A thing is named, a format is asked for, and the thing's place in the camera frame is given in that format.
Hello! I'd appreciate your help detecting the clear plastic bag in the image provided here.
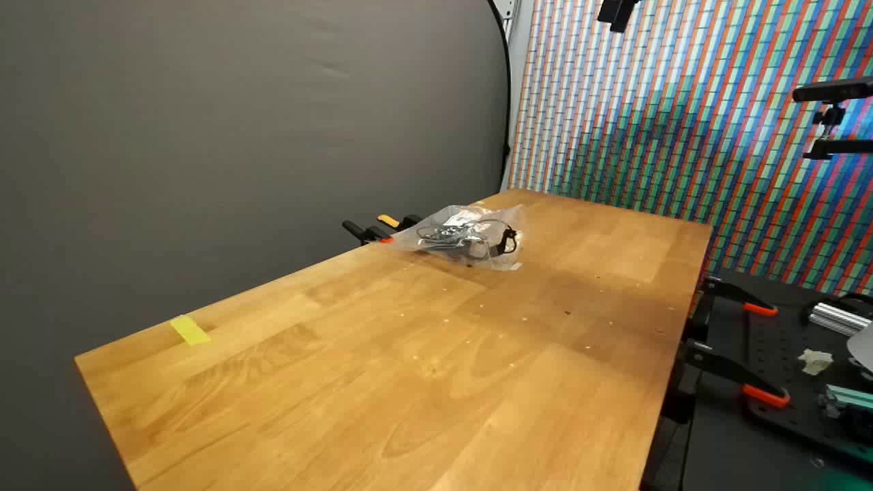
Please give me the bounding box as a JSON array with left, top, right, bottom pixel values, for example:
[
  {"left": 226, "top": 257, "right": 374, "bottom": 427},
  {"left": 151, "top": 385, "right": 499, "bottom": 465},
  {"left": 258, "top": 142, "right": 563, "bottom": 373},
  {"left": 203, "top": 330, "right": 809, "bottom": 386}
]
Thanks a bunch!
[{"left": 389, "top": 201, "right": 528, "bottom": 273}]

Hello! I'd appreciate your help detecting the black yellow clamp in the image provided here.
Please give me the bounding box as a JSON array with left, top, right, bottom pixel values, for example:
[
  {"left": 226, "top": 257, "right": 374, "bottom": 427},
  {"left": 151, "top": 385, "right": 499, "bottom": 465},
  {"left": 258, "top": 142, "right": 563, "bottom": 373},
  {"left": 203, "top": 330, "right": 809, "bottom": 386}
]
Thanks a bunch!
[{"left": 374, "top": 209, "right": 422, "bottom": 232}]

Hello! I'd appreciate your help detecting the black orange bar clamp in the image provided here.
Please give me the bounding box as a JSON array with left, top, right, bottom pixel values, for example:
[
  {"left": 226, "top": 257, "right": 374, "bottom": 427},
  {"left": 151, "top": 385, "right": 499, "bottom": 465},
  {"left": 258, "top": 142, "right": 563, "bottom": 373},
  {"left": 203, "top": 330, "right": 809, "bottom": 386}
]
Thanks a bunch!
[
  {"left": 341, "top": 216, "right": 397, "bottom": 249},
  {"left": 681, "top": 337, "right": 794, "bottom": 414},
  {"left": 707, "top": 276, "right": 782, "bottom": 322}
]

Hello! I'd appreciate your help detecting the black perforated board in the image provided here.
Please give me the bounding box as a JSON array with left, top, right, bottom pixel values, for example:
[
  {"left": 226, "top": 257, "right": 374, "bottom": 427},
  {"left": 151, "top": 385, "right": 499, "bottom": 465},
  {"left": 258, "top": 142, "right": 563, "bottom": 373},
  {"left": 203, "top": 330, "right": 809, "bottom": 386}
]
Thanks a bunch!
[{"left": 693, "top": 269, "right": 873, "bottom": 470}]

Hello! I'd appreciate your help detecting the silver aluminium profile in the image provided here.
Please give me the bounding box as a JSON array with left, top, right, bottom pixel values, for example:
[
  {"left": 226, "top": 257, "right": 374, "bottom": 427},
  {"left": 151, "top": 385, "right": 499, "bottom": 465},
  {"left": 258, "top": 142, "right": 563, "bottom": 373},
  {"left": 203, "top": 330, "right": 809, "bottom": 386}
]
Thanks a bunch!
[{"left": 808, "top": 299, "right": 873, "bottom": 340}]

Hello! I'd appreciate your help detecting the small white plastic part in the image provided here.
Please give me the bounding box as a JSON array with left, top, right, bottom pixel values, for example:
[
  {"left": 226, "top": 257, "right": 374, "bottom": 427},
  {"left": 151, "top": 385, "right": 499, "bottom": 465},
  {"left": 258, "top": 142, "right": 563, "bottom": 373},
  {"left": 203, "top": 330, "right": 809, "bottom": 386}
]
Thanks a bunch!
[{"left": 795, "top": 345, "right": 836, "bottom": 379}]

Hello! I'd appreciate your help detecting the grey round photo backdrop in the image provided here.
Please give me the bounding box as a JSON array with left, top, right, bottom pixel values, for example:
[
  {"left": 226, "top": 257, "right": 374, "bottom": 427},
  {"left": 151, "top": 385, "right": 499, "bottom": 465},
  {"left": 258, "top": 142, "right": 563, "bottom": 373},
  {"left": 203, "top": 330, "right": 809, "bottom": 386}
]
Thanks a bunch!
[{"left": 0, "top": 0, "right": 514, "bottom": 491}]

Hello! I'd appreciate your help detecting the grey round disc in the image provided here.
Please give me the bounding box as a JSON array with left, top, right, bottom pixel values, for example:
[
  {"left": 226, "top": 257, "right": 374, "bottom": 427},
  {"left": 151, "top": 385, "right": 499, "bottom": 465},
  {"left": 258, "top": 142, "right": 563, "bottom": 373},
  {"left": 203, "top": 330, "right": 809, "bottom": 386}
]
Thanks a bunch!
[{"left": 843, "top": 324, "right": 873, "bottom": 375}]

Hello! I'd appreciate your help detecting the teal metal part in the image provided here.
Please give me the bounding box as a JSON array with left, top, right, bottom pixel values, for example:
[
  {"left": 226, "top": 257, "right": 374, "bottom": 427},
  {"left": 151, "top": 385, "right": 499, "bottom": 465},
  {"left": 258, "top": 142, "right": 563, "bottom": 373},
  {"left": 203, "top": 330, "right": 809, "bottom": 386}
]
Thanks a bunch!
[{"left": 818, "top": 382, "right": 873, "bottom": 419}]

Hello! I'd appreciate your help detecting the yellow tape strip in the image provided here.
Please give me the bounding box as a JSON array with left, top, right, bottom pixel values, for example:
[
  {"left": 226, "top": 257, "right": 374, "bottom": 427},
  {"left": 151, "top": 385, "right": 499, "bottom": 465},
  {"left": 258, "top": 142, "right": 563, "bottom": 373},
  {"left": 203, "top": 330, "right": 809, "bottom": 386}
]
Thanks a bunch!
[{"left": 168, "top": 313, "right": 216, "bottom": 349}]

